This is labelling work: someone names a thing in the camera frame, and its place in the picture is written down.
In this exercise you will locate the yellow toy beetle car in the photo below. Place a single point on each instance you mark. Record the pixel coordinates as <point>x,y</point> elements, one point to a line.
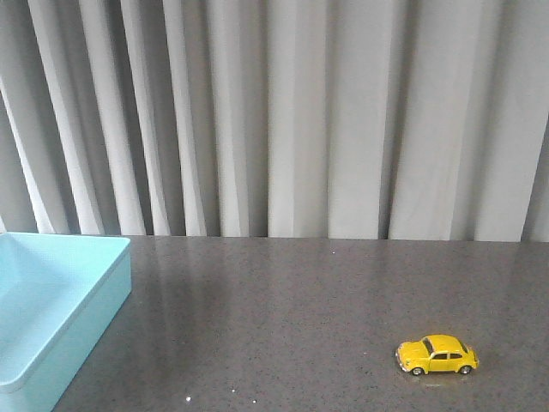
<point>436,353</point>

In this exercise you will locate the light blue metal box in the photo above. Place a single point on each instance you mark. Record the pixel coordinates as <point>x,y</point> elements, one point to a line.
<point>59,293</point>

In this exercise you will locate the grey pleated curtain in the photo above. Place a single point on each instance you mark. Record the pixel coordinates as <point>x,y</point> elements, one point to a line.
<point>339,119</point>

